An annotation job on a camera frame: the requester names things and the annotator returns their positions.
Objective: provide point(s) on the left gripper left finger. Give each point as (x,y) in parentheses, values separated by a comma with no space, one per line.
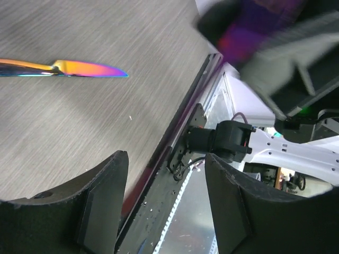
(81,215)

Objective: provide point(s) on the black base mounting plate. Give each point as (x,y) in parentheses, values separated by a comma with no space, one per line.
(146,209)

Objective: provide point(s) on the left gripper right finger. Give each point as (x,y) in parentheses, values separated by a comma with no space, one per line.
(251,217)

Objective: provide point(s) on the white slotted cable duct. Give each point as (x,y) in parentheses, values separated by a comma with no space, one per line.
(181,230)

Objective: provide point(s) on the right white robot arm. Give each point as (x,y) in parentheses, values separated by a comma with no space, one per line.
(293,154)

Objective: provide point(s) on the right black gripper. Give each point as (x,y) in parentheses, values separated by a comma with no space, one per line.
(286,52)

